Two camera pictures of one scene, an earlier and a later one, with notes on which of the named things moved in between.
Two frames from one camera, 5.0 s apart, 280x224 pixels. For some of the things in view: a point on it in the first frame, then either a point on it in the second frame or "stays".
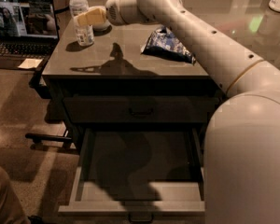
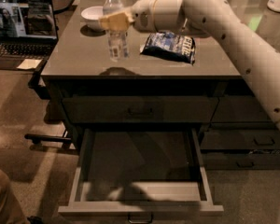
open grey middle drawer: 137,171 stays
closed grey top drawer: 138,109 stays
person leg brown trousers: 5,206 stays
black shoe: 35,219 stays
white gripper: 119,12 -> 144,15
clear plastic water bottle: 77,5 -> 118,40
